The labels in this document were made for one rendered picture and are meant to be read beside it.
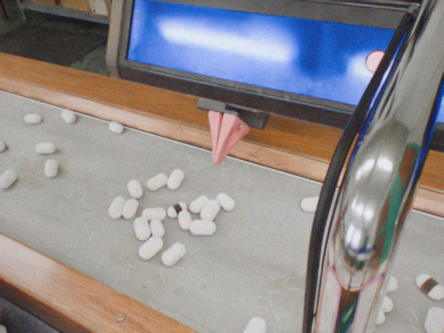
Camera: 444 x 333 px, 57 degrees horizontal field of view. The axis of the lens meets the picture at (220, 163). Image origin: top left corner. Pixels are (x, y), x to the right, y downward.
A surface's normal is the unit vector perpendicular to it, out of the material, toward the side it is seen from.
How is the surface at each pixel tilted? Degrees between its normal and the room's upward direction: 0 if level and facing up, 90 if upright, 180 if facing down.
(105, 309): 0
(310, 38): 58
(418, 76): 9
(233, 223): 0
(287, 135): 0
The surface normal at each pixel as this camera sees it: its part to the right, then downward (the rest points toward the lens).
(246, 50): -0.46, 0.12
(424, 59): 0.04, -0.69
